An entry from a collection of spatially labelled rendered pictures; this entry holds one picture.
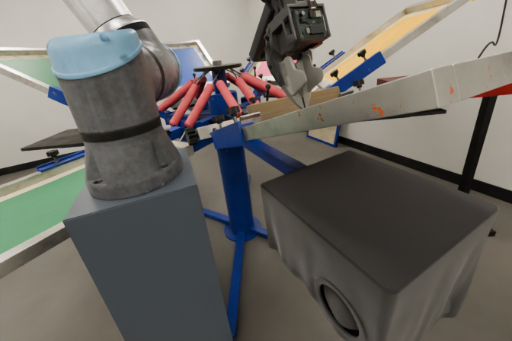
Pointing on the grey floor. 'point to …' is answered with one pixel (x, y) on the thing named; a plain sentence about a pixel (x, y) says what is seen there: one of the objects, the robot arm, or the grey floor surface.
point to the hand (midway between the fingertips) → (300, 103)
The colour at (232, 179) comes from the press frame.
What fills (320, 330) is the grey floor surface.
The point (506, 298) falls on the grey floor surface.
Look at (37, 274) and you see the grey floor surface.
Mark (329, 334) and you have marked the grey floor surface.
